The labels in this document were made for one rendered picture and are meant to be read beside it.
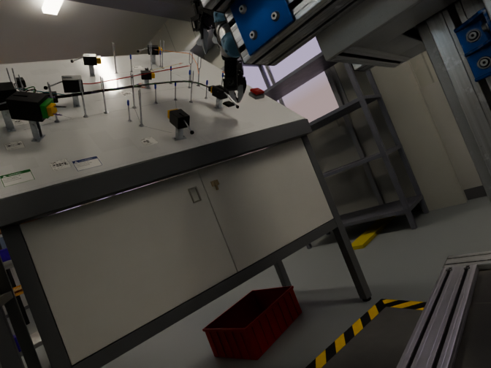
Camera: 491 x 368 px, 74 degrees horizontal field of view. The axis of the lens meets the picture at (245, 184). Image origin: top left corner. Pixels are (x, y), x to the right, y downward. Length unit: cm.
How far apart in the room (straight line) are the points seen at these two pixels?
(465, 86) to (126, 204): 90
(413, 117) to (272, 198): 172
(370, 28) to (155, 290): 89
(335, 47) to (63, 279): 87
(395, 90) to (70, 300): 250
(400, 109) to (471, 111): 220
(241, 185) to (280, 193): 19
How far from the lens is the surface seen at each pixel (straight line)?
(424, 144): 281
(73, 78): 143
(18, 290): 614
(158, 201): 111
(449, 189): 284
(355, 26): 56
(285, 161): 141
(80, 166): 109
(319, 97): 314
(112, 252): 106
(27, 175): 110
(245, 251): 122
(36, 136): 126
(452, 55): 64
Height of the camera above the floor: 65
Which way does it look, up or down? 2 degrees up
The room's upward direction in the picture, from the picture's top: 22 degrees counter-clockwise
